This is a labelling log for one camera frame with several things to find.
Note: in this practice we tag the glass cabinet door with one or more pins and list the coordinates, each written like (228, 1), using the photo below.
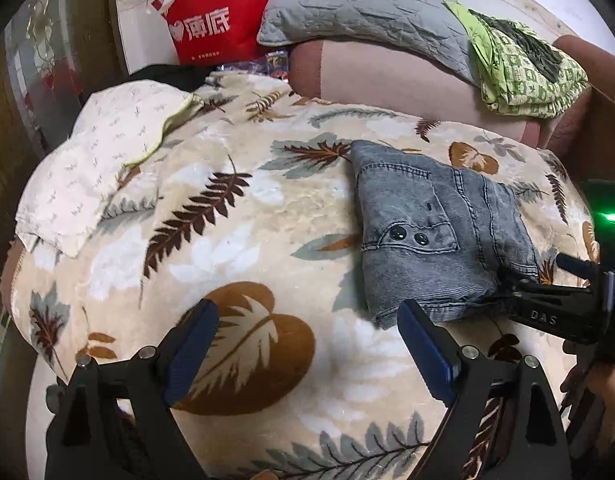
(42, 60)

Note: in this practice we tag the leaf printed blanket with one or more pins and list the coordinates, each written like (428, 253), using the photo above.
(267, 220)

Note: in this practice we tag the black cloth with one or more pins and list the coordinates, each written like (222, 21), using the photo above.
(172, 77)

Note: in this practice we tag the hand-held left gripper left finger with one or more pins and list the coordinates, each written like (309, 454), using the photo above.
(192, 355)

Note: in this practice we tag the grey denim pants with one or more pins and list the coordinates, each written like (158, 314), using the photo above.
(427, 230)

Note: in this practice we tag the green patterned garment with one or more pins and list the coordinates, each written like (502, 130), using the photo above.
(522, 75)

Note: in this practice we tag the person's right hand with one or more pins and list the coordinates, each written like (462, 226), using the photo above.
(602, 385)

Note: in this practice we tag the pink sofa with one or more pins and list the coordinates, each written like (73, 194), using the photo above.
(387, 80)

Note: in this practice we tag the colourful snack packet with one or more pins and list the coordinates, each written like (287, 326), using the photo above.
(267, 62)

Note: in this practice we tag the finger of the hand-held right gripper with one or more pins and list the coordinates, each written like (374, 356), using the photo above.
(577, 265)
(517, 285)

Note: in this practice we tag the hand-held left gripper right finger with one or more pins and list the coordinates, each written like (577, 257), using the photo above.
(427, 355)

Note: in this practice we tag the white patterned pillow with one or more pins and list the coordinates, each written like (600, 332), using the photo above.
(102, 160)

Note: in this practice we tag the grey quilted pillow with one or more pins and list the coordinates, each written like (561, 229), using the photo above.
(367, 5)

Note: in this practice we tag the red shopping bag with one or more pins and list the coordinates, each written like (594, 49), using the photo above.
(212, 15)

